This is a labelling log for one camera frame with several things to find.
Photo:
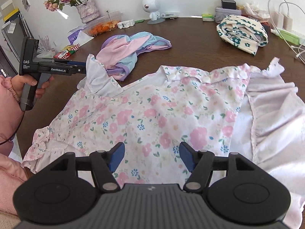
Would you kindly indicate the white charger adapter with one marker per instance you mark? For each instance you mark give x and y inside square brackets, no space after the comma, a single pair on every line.
[287,23]
[277,20]

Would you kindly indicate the red snack packet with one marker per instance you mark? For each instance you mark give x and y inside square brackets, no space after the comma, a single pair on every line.
[66,51]

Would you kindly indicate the cream green-flowered garment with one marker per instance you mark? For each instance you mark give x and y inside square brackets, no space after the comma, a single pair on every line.
[238,32]

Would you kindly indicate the small white device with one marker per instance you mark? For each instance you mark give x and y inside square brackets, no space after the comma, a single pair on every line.
[169,15]

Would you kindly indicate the pastel pink blue purple garment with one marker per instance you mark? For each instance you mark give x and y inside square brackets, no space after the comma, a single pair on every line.
[114,52]

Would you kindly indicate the purple tissue pack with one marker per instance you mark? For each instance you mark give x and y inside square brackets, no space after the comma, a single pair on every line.
[76,36]

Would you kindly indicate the wall paper note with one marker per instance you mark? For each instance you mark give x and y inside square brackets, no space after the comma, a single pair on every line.
[26,1]

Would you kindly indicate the person's left forearm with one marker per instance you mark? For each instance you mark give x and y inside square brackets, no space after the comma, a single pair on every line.
[7,114]

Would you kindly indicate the person's left hand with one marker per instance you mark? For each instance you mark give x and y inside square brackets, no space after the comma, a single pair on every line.
[17,84]

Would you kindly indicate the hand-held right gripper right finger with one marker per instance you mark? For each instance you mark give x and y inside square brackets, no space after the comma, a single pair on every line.
[187,156]

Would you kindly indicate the lavender textured vase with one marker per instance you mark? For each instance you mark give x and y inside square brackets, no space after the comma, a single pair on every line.
[88,10]

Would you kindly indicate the small black box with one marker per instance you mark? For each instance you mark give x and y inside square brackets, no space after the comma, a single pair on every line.
[228,4]

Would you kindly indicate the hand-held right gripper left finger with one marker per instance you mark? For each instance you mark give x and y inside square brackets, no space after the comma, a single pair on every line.
[117,156]

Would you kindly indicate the white plastic clip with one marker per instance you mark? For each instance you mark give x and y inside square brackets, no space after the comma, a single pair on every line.
[125,24]

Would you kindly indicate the dark metal cabinet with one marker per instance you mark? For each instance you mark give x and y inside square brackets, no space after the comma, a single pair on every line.
[16,38]

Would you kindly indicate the yellow and grey box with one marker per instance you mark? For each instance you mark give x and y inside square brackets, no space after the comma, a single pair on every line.
[9,10]

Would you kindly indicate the green and white small pack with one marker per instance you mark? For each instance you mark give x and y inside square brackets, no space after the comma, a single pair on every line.
[207,17]

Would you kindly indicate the clear container with orange food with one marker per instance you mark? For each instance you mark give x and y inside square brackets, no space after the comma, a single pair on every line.
[102,28]

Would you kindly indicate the green power strip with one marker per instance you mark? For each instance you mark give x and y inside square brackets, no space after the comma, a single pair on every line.
[289,36]

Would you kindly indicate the dark brown cabinet door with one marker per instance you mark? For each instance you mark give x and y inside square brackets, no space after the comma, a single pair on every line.
[4,62]

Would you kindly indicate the pink floral dress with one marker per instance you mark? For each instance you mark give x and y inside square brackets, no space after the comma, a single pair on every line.
[143,114]

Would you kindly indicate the white round robot figure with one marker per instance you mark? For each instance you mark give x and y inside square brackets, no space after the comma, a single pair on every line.
[150,4]

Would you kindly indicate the pale purple stick bundle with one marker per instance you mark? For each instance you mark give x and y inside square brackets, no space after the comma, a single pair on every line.
[46,43]

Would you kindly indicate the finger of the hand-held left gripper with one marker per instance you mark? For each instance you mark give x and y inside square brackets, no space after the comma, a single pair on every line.
[76,63]
[79,70]

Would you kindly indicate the crumpled white tissue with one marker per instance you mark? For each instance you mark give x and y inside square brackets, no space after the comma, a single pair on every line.
[256,9]

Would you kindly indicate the clear plastic box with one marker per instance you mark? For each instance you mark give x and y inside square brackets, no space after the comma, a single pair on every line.
[226,14]

